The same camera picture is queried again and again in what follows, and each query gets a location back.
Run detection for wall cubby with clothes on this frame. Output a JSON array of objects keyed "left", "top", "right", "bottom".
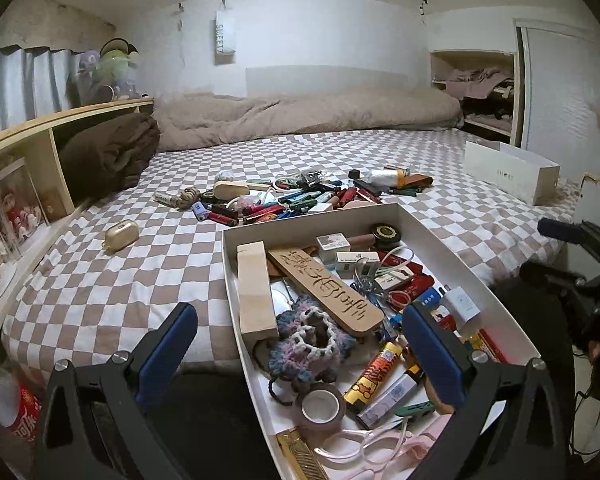
[{"left": 429, "top": 50, "right": 521, "bottom": 146}]

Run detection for beige fluffy duvet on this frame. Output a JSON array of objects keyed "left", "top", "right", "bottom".
[{"left": 152, "top": 85, "right": 465, "bottom": 153}]

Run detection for plain wooden block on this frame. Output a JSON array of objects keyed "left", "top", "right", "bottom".
[{"left": 236, "top": 241, "right": 281, "bottom": 336}]

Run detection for white ribbed sliding door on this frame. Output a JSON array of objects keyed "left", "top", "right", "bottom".
[{"left": 515, "top": 19, "right": 600, "bottom": 181}]

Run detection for pastel crocheted piece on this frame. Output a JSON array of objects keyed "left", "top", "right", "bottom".
[{"left": 252, "top": 295, "right": 358, "bottom": 386}]

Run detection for green plush toy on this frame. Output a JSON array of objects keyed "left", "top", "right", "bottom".
[{"left": 77, "top": 37, "right": 141, "bottom": 103}]

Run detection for beige oval case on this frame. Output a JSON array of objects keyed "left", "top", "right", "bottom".
[{"left": 213, "top": 180, "right": 251, "bottom": 201}]

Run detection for white charger adapter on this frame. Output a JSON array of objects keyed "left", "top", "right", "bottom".
[{"left": 439, "top": 286, "right": 482, "bottom": 331}]

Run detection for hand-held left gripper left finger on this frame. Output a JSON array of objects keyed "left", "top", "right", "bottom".
[{"left": 32, "top": 302, "right": 199, "bottom": 480}]

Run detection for beige earbud case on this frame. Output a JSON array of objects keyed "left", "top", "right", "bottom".
[{"left": 102, "top": 220, "right": 141, "bottom": 253}]

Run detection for carved wooden plaque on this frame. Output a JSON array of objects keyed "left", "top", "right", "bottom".
[{"left": 267, "top": 246, "right": 385, "bottom": 336}]

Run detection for white cardboard box container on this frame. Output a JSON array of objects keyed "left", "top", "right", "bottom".
[{"left": 221, "top": 201, "right": 542, "bottom": 480}]

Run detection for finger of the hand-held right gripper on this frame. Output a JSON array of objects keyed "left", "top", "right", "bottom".
[
  {"left": 537, "top": 217, "right": 600, "bottom": 261},
  {"left": 519, "top": 260, "right": 591, "bottom": 306}
]

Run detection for red soda can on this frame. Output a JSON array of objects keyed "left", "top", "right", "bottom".
[{"left": 0, "top": 362, "right": 43, "bottom": 461}]

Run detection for clear film roll orange cap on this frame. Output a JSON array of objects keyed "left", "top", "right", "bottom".
[{"left": 370, "top": 167, "right": 411, "bottom": 188}]

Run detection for pile of assorted lighters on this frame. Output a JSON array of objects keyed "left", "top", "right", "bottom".
[{"left": 192, "top": 170, "right": 383, "bottom": 226}]

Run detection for clear doll display box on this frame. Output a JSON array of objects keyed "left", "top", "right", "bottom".
[{"left": 0, "top": 157, "right": 48, "bottom": 261}]

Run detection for long white paper box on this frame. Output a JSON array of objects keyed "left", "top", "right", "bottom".
[{"left": 463, "top": 141, "right": 561, "bottom": 206}]

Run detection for black round tin gold label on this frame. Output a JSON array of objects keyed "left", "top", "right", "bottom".
[{"left": 371, "top": 223, "right": 403, "bottom": 243}]

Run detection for yellow printed lighter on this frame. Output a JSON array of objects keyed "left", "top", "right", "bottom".
[{"left": 342, "top": 341, "right": 403, "bottom": 408}]

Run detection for brown folded blanket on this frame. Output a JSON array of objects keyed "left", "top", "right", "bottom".
[{"left": 60, "top": 112, "right": 162, "bottom": 193}]

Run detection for grey curtain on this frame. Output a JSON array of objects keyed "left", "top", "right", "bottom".
[{"left": 0, "top": 45, "right": 81, "bottom": 136}]

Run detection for flat white packet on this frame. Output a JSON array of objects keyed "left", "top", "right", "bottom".
[{"left": 335, "top": 251, "right": 381, "bottom": 276}]

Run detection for brown tape roll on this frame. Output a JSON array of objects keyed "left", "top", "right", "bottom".
[{"left": 294, "top": 382, "right": 348, "bottom": 436}]

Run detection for small silver white box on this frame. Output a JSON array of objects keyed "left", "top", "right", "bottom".
[{"left": 316, "top": 232, "right": 351, "bottom": 253}]

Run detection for wooden bedside shelf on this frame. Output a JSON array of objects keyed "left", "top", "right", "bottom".
[{"left": 0, "top": 97, "right": 156, "bottom": 361}]

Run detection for pink white scissors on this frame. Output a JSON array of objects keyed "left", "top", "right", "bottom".
[{"left": 312, "top": 417, "right": 448, "bottom": 480}]

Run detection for green clip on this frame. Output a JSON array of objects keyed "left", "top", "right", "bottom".
[{"left": 395, "top": 400, "right": 436, "bottom": 418}]

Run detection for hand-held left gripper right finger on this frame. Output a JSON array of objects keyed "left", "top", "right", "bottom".
[{"left": 401, "top": 302, "right": 566, "bottom": 480}]

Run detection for gold comb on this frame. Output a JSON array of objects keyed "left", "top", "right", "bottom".
[{"left": 276, "top": 427, "right": 331, "bottom": 480}]

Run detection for white hanging paper bag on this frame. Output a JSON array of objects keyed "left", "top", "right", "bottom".
[{"left": 214, "top": 10, "right": 237, "bottom": 66}]

